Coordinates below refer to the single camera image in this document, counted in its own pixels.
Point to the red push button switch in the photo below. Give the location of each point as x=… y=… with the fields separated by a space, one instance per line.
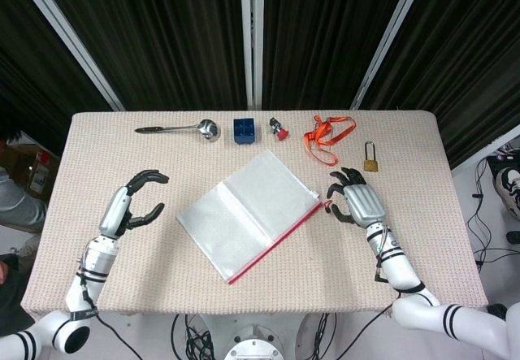
x=280 y=133

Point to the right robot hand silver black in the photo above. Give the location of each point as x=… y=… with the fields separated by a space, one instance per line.
x=363 y=203

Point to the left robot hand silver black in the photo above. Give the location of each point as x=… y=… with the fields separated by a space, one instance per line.
x=115 y=211

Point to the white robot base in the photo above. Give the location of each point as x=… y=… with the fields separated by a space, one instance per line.
x=254 y=348

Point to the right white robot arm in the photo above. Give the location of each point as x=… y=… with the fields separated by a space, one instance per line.
x=400 y=270

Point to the cardboard box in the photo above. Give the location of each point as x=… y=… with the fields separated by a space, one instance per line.
x=40 y=173

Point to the beige woven tablecloth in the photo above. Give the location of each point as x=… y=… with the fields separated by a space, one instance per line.
x=162 y=262

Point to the aluminium frame post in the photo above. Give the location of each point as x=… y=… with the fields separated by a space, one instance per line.
x=252 y=39
x=390 y=39
x=69 y=39

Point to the black and white sneaker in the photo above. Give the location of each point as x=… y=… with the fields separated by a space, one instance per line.
x=508 y=181

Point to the brass padlock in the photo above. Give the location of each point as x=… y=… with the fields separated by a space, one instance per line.
x=371 y=166

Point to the blue cube block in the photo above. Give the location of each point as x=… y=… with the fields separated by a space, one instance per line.
x=243 y=132

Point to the bystander in grey sweater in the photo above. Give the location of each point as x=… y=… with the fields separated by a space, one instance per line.
x=20 y=205

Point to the black chair caster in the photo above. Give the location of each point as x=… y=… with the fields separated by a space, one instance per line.
x=499 y=310
x=514 y=237

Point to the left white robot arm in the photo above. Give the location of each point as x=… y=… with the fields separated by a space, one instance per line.
x=97 y=258

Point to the steel ladle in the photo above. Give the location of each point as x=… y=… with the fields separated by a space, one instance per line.
x=209 y=129

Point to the black pleated curtain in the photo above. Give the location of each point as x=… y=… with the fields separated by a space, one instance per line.
x=467 y=51
x=325 y=39
x=24 y=51
x=162 y=39

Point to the clear zipper pouch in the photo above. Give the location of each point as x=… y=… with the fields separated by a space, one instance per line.
x=243 y=213

